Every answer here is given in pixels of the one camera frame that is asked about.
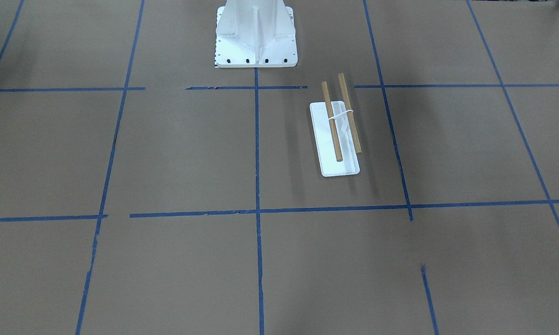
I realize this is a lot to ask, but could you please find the white camera mast pedestal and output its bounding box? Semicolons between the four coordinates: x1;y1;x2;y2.
214;0;298;68

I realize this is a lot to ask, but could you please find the lower wooden rack rod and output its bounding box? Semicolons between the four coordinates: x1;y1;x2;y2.
321;82;343;162

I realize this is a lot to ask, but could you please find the white towel rack base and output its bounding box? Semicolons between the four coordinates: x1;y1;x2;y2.
309;101;360;177

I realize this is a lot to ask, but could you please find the wooden rack rod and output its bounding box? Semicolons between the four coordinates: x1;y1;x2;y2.
321;82;343;162
337;73;362;154

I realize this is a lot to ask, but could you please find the upper wooden rack rod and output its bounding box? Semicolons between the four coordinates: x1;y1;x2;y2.
337;73;362;154

